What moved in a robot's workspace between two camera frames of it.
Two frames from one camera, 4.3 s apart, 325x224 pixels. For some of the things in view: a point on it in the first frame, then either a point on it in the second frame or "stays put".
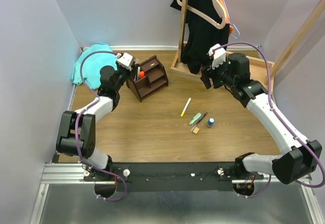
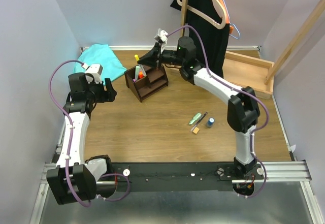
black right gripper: x=206 y=73 -> x=151 y=59
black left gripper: x=129 y=72 -> x=108 y=95
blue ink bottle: x=210 y=122 stays put
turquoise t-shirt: x=91 y=69 stays put
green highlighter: x=195 y=118 stays put
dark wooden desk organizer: x=155 y=78 stays put
